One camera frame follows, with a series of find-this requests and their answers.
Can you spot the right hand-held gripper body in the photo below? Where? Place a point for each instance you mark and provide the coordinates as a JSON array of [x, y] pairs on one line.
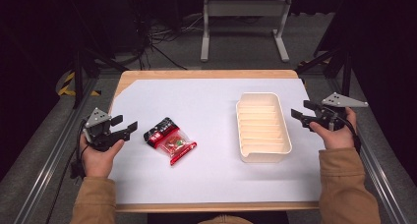
[[331, 116]]

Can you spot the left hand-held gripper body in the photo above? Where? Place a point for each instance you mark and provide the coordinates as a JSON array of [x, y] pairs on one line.
[[98, 135]]

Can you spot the white ribbed plastic container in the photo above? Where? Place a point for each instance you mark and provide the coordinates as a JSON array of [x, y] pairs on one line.
[[262, 129]]

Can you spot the red and black snack packet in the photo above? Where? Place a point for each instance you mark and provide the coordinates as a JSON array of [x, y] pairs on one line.
[[168, 139]]

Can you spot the person's right hand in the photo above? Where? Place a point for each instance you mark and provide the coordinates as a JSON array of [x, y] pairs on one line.
[[337, 139]]

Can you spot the person's left hand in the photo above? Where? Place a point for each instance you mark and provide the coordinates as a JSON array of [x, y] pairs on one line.
[[98, 161]]

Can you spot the black tripod stand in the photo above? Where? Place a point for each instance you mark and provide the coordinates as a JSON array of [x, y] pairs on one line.
[[77, 80], [346, 73]]

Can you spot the yellow and black hazard tape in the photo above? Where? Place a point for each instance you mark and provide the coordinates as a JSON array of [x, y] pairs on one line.
[[67, 83]]

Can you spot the white paper sheet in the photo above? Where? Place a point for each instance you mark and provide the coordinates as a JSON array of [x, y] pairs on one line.
[[209, 178]]

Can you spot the white metal stand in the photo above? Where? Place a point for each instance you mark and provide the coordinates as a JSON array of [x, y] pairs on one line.
[[246, 8]]

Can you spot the person's tan clothing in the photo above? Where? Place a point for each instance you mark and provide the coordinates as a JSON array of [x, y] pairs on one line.
[[226, 220]]

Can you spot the aluminium frame rail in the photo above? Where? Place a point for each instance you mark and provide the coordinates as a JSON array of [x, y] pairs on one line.
[[387, 191], [49, 171]]

